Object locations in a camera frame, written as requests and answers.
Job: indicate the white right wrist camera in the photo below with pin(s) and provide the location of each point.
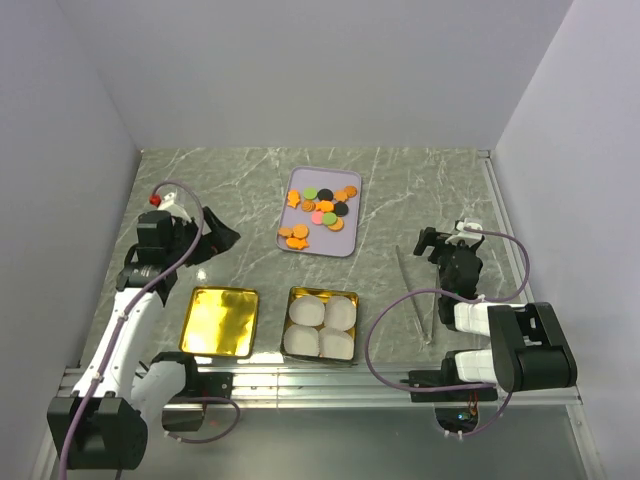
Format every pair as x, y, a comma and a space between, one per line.
467, 232

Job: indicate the metal tongs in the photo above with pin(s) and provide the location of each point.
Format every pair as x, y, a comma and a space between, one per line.
424, 305

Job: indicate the orange ridged round cookie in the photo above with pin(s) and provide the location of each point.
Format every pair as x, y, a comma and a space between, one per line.
300, 231

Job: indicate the lilac serving tray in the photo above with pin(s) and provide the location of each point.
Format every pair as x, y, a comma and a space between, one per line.
321, 240

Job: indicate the aluminium mounting rail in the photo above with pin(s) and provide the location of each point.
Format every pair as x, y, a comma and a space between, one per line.
307, 386

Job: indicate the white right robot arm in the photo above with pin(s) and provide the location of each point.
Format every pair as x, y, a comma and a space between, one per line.
527, 350

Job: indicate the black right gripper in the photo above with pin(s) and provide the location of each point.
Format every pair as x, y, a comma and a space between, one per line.
430, 237

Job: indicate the pink round cookie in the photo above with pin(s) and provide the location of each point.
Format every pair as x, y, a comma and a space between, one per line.
317, 217

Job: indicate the gold cookie tin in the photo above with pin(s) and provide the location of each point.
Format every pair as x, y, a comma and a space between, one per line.
320, 326

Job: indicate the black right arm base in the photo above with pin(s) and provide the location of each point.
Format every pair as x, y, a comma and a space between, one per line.
456, 412

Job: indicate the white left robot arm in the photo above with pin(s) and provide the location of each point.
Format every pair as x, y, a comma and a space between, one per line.
103, 424

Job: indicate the orange shell cookie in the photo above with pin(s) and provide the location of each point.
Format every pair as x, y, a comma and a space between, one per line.
351, 191

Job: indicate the green round cookie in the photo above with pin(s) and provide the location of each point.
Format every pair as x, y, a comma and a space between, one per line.
310, 193
329, 218

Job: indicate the orange fish cookie front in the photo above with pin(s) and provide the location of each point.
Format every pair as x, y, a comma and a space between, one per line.
296, 243

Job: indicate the orange fish cookie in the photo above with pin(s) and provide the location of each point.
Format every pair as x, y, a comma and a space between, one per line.
325, 206
293, 198
296, 243

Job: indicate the aluminium side rail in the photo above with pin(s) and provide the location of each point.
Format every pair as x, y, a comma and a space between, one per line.
515, 257

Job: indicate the white paper cup front-left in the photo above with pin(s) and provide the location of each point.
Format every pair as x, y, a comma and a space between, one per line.
302, 341

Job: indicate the black round cookie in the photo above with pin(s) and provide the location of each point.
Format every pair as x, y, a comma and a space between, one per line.
340, 209
325, 195

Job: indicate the orange flower cookie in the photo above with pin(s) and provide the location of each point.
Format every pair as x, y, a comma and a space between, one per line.
340, 196

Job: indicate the orange fish cookie left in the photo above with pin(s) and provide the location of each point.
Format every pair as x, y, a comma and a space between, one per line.
293, 198

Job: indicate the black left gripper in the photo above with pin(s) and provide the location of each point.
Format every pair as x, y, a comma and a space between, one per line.
218, 240

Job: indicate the orange fish cookie middle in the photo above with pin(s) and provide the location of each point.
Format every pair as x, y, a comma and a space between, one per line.
325, 206

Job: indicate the orange round waffle cookie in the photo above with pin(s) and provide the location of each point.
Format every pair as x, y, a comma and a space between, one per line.
337, 225

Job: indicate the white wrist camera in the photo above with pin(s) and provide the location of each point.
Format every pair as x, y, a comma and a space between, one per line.
467, 232
172, 202

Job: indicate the white paper cup front-right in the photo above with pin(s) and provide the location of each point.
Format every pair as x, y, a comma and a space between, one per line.
335, 344

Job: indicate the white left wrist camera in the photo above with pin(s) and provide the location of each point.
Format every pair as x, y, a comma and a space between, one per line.
172, 202

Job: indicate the white paper cup back-right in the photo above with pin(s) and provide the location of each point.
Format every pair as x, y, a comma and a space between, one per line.
340, 313

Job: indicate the gold tin lid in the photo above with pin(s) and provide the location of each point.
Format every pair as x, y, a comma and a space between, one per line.
220, 322

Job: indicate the orange spiral cookie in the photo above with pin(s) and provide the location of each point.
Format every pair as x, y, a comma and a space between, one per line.
308, 205

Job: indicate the white paper cup back-left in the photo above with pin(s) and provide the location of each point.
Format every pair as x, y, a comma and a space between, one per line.
307, 311

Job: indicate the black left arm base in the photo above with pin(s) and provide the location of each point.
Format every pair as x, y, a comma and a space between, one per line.
186, 412

